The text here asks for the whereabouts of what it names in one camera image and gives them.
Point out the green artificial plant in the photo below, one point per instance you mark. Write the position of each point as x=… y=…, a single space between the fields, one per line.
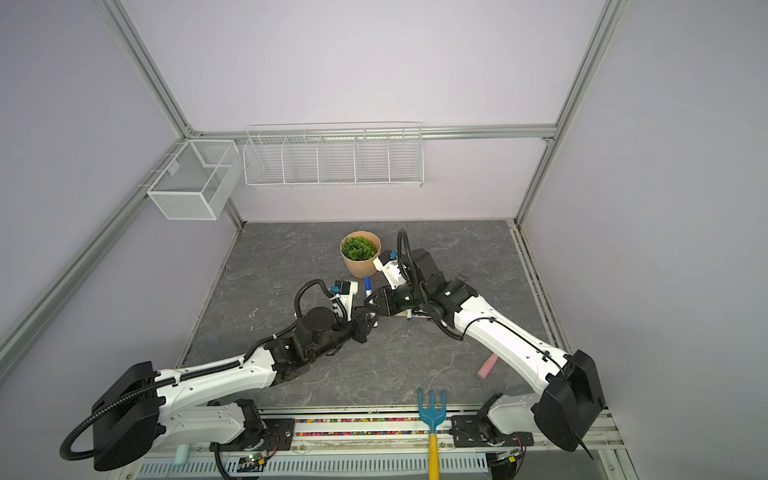
x=359 y=249

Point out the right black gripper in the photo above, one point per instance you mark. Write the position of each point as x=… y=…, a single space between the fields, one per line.
x=388 y=309

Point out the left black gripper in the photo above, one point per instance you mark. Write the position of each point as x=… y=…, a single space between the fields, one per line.
x=362 y=328

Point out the teal garden fork yellow handle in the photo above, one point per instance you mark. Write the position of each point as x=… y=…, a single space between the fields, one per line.
x=432 y=415

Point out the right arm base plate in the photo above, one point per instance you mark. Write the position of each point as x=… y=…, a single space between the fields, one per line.
x=476 y=431

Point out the long white wire shelf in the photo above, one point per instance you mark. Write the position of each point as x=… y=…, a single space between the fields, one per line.
x=334 y=154

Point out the small white mesh basket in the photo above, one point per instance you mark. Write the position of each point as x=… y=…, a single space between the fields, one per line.
x=198 y=181

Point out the pink chalk block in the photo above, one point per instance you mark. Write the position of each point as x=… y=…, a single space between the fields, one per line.
x=487 y=366

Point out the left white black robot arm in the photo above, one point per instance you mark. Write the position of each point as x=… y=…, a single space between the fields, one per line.
x=148 y=409

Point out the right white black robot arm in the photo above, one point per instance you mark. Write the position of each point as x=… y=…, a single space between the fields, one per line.
x=567 y=394

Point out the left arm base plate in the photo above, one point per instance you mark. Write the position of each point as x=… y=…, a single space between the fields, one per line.
x=276 y=434

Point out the beige plant pot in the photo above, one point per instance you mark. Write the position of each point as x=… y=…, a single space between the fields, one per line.
x=365 y=268

